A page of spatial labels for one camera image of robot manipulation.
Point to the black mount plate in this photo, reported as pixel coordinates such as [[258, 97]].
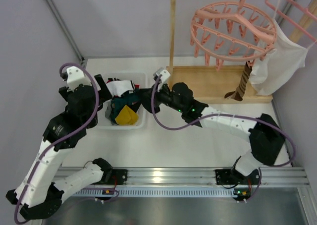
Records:
[[118, 177], [224, 177]]

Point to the dark green sock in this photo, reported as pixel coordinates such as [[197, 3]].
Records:
[[131, 100]]

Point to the brown striped sock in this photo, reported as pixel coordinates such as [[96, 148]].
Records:
[[239, 92]]

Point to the wooden clothes rack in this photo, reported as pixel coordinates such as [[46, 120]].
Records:
[[209, 84]]

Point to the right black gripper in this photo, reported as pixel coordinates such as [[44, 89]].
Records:
[[150, 99]]

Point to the pink round clip hanger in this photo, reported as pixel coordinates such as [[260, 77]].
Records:
[[232, 31]]

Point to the left black mount plate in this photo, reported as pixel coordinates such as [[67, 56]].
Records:
[[118, 177]]

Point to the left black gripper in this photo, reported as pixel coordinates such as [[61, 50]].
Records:
[[102, 89]]

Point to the mustard yellow sock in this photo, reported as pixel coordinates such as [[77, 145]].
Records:
[[126, 117]]

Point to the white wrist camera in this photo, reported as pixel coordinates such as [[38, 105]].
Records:
[[161, 76], [74, 77]]

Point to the right black mount plate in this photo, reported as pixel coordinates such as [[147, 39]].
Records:
[[224, 177]]

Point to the perforated cable duct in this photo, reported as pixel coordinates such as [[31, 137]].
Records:
[[172, 192]]

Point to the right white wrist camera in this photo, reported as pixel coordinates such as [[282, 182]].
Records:
[[161, 76]]

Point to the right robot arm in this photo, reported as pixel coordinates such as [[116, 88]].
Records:
[[263, 133]]

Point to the clear plastic bin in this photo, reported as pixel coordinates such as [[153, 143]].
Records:
[[138, 78]]

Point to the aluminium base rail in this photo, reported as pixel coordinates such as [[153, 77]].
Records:
[[271, 177]]

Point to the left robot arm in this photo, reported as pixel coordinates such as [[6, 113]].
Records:
[[38, 197]]

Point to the white tank top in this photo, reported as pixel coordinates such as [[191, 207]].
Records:
[[278, 66]]

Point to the pink clothes hanger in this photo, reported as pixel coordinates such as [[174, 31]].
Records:
[[296, 18]]

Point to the white striped sock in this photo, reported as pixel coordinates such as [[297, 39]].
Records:
[[119, 87]]

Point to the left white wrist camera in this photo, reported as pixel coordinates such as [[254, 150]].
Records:
[[74, 77]]

